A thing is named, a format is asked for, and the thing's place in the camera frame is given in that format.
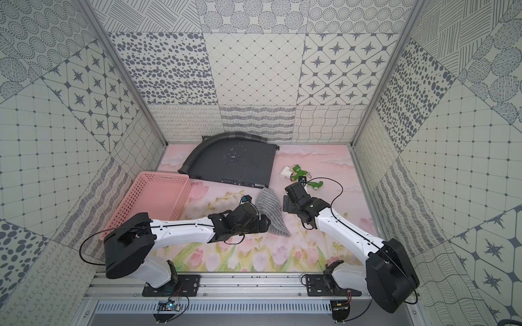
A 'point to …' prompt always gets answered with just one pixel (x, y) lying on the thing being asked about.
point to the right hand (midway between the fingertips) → (298, 203)
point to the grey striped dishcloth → (268, 204)
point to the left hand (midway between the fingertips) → (264, 215)
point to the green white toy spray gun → (293, 174)
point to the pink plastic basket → (160, 194)
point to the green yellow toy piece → (315, 185)
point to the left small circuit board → (168, 305)
